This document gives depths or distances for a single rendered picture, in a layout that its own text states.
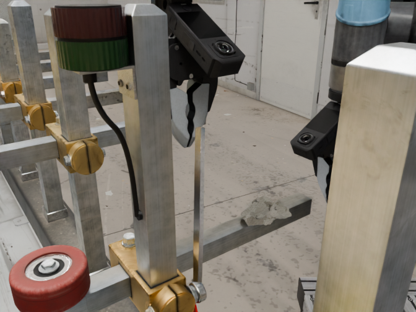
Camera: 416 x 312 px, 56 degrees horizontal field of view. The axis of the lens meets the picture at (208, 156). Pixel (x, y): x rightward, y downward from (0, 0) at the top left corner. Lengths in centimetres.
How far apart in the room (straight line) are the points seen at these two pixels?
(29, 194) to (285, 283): 116
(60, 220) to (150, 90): 63
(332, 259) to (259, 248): 179
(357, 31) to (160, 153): 37
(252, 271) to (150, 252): 145
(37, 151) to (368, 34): 53
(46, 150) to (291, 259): 150
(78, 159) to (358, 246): 47
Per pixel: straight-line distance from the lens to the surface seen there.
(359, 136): 19
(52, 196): 94
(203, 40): 46
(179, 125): 53
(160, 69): 38
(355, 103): 19
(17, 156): 66
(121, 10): 35
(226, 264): 191
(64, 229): 93
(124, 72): 38
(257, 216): 61
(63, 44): 35
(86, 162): 62
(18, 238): 109
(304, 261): 197
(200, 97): 53
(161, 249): 45
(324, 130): 65
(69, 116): 62
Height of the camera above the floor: 118
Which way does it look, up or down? 23 degrees down
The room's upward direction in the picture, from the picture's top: straight up
